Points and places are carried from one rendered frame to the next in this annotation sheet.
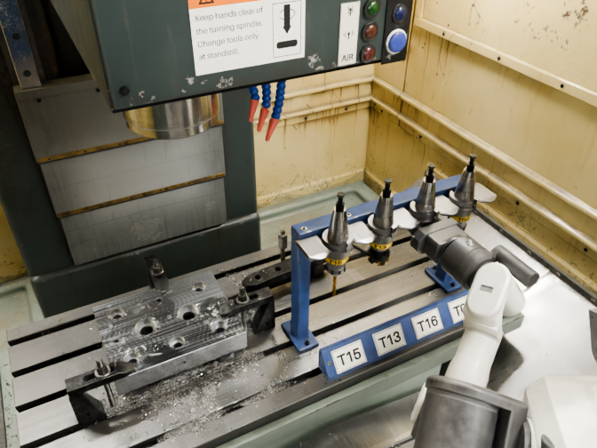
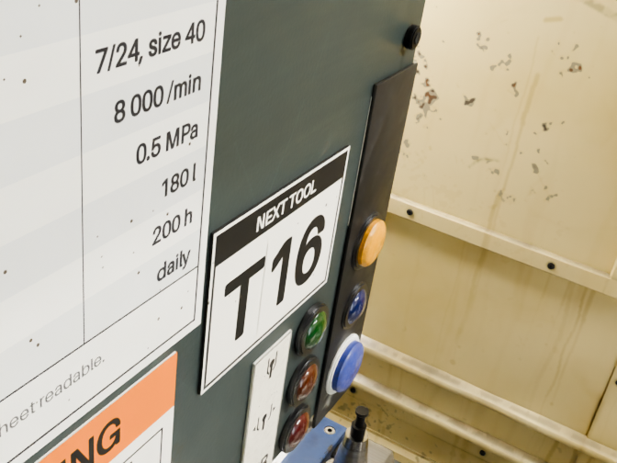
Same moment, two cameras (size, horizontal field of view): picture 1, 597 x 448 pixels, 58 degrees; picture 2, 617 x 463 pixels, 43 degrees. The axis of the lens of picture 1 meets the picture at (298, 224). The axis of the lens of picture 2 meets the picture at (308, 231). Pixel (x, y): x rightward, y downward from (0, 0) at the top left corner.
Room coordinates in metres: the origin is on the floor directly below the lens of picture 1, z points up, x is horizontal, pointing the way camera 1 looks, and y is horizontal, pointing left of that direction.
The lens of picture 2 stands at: (0.54, 0.09, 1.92)
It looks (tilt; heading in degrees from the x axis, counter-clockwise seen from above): 30 degrees down; 323
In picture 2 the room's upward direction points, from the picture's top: 9 degrees clockwise
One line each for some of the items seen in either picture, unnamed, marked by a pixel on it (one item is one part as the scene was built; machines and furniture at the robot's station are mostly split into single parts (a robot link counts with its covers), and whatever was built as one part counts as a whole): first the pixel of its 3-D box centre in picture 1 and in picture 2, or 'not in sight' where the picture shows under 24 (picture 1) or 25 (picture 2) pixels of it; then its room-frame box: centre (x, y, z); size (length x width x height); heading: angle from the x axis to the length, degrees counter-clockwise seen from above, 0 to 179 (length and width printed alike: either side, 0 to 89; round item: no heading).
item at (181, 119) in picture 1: (168, 85); not in sight; (0.85, 0.22, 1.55); 0.16 x 0.16 x 0.12
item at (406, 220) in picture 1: (403, 219); not in sight; (0.94, -0.23, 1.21); 0.07 x 0.05 x 0.01; 28
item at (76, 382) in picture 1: (102, 384); not in sight; (0.68, 0.39, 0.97); 0.13 x 0.03 x 0.15; 118
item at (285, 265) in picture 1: (288, 274); not in sight; (1.07, 0.03, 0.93); 0.26 x 0.05 x 0.06; 123
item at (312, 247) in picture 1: (314, 249); not in sight; (0.83, -0.03, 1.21); 0.07 x 0.05 x 0.01; 28
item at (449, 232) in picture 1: (451, 247); not in sight; (0.88, -0.32, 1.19); 0.13 x 0.12 x 0.10; 118
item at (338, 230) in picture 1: (338, 222); not in sight; (0.86, -0.08, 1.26); 0.04 x 0.04 x 0.07
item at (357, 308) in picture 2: (399, 13); (354, 306); (0.80, -0.14, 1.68); 0.02 x 0.01 x 0.02; 118
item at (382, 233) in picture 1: (382, 226); not in sight; (0.91, -0.18, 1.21); 0.06 x 0.06 x 0.03
